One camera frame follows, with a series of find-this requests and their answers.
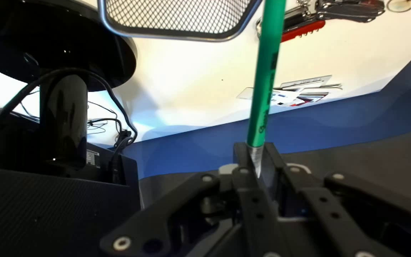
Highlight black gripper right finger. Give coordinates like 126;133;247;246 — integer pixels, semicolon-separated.
261;143;358;257

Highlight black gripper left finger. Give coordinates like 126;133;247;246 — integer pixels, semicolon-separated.
233;143;285;257

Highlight green pen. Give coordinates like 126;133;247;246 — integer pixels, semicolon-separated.
245;0;288;151

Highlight grey mesh pen basket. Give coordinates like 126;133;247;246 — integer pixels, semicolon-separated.
96;0;263;42

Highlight small black monitor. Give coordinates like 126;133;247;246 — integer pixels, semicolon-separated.
0;0;143;257

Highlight black monitor cables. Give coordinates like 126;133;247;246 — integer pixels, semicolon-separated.
0;66;140;185

